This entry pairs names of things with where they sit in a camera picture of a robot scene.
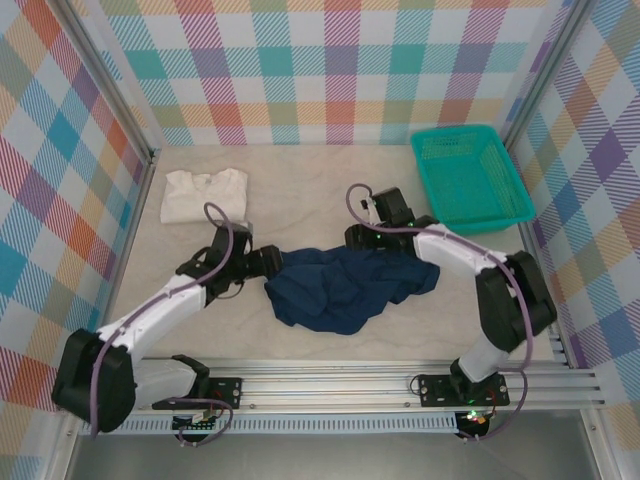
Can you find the navy blue t-shirt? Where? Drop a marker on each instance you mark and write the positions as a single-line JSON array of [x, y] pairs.
[[340, 290]]

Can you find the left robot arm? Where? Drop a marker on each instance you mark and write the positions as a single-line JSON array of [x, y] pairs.
[[160, 305]]

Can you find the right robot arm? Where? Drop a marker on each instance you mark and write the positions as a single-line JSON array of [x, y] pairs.
[[450, 245]]

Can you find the white folded t-shirt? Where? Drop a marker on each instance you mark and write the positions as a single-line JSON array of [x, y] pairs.
[[195, 195]]

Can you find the teal plastic mesh basket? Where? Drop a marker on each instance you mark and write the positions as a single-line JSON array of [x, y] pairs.
[[470, 175]]

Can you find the grey metal panel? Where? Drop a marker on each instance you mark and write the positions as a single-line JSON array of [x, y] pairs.
[[325, 457]]

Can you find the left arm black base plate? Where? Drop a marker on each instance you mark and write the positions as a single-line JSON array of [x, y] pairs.
[[227, 390]]

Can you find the aluminium side rail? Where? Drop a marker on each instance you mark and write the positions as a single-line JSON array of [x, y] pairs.
[[535, 240], [138, 210]]

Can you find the aluminium mounting rail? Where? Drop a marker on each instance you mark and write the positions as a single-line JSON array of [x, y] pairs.
[[325, 387]]

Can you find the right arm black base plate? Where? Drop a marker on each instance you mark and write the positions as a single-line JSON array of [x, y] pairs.
[[432, 390]]

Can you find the aluminium frame post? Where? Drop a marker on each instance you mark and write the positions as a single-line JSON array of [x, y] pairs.
[[107, 85], [545, 70]]

